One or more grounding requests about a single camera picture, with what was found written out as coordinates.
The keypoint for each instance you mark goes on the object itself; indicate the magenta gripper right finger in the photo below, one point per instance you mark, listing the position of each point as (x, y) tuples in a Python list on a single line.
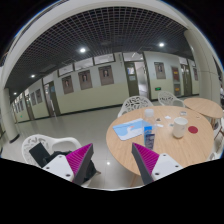
[(146, 160)]

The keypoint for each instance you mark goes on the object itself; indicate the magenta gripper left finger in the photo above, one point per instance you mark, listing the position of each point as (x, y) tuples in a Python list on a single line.
[(78, 161)]

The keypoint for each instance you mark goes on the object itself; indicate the clear plastic water bottle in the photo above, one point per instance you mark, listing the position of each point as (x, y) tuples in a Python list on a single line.
[(149, 128)]

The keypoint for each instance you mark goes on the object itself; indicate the blue white placemat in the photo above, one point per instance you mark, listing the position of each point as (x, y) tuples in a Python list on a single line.
[(129, 130)]

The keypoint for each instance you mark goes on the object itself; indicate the round wooden table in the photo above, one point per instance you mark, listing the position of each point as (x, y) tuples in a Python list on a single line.
[(192, 148), (205, 107)]

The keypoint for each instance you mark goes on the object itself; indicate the white chair near left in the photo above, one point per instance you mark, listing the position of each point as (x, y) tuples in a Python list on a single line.
[(36, 148)]

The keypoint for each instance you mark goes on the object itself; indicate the white paper cup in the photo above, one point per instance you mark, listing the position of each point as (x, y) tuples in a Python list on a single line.
[(179, 128)]

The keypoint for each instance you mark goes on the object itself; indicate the red round coaster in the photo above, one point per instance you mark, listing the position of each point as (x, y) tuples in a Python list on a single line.
[(193, 129)]

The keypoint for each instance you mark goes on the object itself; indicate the white lattice chair behind table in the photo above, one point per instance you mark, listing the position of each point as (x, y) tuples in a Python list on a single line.
[(133, 103)]

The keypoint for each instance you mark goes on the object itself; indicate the dark doorway centre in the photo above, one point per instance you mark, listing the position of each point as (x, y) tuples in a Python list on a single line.
[(137, 79)]

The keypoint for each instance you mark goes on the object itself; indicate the framed portrait poster far left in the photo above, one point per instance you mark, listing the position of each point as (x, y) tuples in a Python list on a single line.
[(67, 85)]

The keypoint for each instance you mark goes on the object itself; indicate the framed portrait poster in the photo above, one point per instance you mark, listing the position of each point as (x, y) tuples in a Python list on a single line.
[(85, 79), (67, 85), (160, 70), (106, 75)]

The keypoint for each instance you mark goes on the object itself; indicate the framed portrait poster right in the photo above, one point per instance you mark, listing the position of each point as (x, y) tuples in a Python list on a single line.
[(160, 70)]

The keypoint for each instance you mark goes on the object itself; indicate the framed portrait poster centre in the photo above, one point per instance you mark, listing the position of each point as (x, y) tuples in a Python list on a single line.
[(106, 75)]

